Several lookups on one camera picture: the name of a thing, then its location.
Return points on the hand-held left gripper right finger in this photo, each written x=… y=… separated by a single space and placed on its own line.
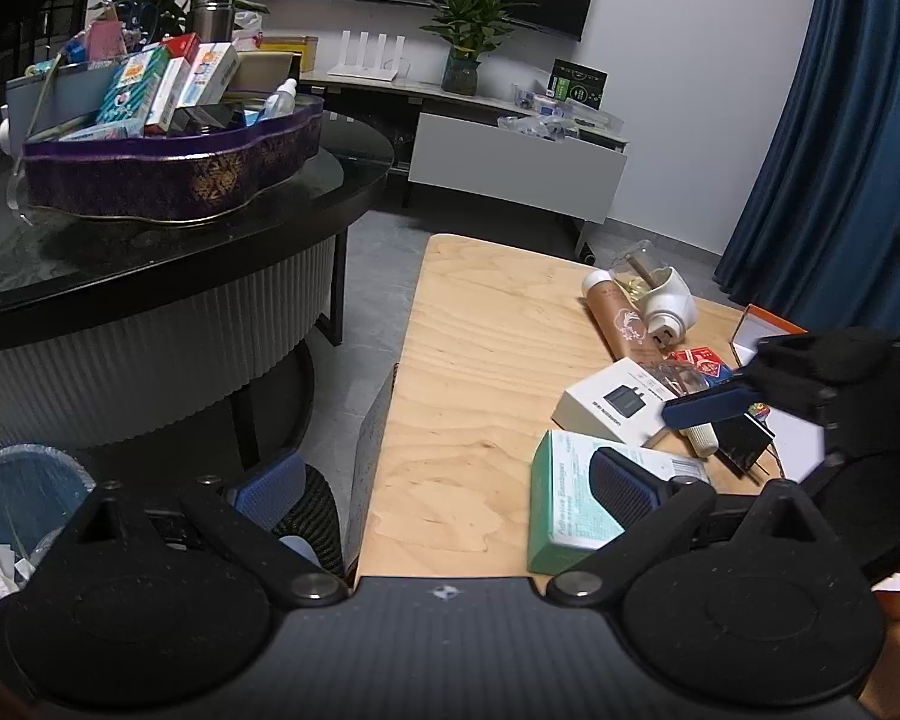
x=622 y=487

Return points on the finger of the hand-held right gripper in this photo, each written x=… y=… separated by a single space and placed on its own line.
x=709 y=403

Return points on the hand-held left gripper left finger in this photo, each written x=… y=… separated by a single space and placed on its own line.
x=270 y=491

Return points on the black charger plug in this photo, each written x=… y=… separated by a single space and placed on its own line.
x=742 y=442

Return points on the green bandage box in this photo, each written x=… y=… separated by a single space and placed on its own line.
x=562 y=495

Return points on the orange and white box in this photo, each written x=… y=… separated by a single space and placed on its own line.
x=793 y=446

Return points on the white plug-in vaporizer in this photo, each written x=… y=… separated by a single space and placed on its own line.
x=671 y=304

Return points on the red card box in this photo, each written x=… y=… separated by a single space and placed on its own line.
x=701 y=361

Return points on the white charger box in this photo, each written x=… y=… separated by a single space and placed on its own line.
x=607 y=397

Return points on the brown tube bottle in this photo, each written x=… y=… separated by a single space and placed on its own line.
x=622 y=322

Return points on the round black coffee table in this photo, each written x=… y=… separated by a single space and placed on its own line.
x=157 y=315

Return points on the trash bin with blue bag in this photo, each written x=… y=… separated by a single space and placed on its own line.
x=15 y=495

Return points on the blue curtain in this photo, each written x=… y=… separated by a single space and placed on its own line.
x=825 y=127

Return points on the white TV cabinet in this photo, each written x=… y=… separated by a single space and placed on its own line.
x=510 y=161

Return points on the clear plastic bags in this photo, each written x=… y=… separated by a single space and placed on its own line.
x=540 y=124

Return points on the purple patterned tin tray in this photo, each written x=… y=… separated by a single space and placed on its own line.
x=157 y=180

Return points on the green and black box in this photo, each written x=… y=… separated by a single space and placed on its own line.
x=577 y=84

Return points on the white dropper bottle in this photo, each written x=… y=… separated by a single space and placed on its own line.
x=279 y=99

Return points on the white red-blue medicine box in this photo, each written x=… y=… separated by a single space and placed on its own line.
x=169 y=94

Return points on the plant in glass pot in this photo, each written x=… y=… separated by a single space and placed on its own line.
x=461 y=71

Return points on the beige box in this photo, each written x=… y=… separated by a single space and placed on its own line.
x=262 y=71

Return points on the white orange medicine box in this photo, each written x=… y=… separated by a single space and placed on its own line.
x=208 y=73

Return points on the teal medicine box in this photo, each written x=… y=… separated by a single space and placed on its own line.
x=131 y=90

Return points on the yellow box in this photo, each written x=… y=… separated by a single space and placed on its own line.
x=292 y=51

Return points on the white router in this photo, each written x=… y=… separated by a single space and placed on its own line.
x=366 y=60

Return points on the white storage box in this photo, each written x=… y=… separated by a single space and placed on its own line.
x=67 y=90

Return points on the steel thermos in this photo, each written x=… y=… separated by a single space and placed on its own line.
x=210 y=19

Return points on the pink box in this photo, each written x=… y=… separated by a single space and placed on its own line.
x=106 y=41

